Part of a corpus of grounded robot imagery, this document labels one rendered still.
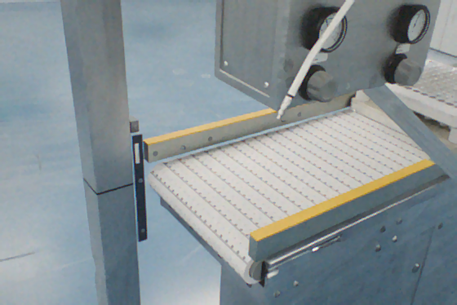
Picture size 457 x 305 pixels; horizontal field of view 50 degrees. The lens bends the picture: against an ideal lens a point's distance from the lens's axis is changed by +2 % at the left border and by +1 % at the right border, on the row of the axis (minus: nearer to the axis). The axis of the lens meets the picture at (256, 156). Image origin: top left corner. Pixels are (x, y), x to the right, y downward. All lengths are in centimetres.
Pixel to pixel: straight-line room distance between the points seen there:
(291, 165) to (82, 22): 37
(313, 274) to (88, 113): 38
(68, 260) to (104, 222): 111
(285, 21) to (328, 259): 38
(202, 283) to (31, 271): 59
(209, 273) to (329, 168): 108
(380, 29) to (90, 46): 37
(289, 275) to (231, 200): 13
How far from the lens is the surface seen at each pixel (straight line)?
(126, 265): 88
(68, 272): 187
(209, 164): 77
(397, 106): 63
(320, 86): 43
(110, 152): 75
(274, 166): 77
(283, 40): 42
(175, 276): 179
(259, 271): 61
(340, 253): 71
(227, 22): 48
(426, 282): 118
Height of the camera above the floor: 122
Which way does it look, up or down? 29 degrees down
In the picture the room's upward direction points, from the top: 4 degrees clockwise
